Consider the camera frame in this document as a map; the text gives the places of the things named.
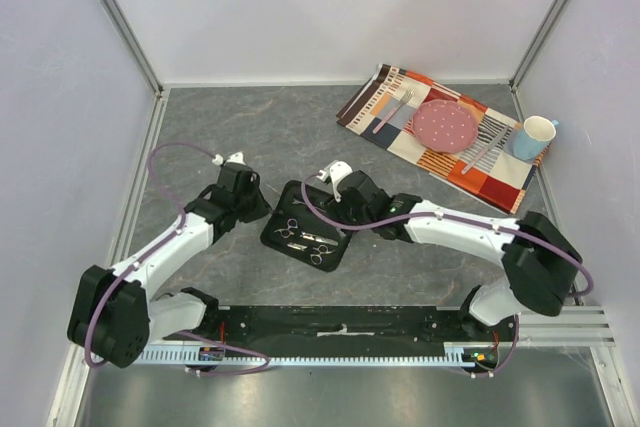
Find silver thinning scissors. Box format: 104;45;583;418
274;218;338;246

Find black zipper tool case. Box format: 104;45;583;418
260;180;352;272

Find black hair clip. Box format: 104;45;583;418
292;197;325;210

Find silver hair scissors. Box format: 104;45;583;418
286;242;334;267

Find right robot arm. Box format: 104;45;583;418
326;171;582;341

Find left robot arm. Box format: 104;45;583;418
67;162;270;368

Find patchwork placemat cloth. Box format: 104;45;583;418
337;64;544;214

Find pink dotted plate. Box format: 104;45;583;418
411;100;479;154

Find blue white mug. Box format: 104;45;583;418
511;116;559;161

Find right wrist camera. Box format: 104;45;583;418
316;160;353;202

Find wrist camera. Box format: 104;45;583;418
316;160;353;202
211;151;249;171

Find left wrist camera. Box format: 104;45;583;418
211;151;249;171

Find pink handled fork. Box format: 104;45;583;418
372;89;415;135

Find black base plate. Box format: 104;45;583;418
194;305;515;352

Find pink handled knife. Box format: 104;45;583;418
461;125;510;175

